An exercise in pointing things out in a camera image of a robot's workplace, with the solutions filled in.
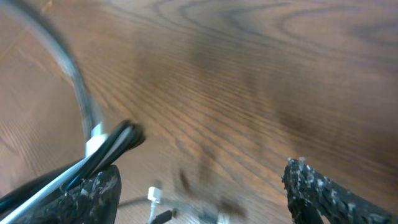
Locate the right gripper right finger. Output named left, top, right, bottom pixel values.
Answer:
left=282, top=157, right=397, bottom=224

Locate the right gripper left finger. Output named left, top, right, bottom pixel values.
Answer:
left=14, top=165, right=122, bottom=224

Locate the black USB cable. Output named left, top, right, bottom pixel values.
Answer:
left=0, top=119, right=231, bottom=224

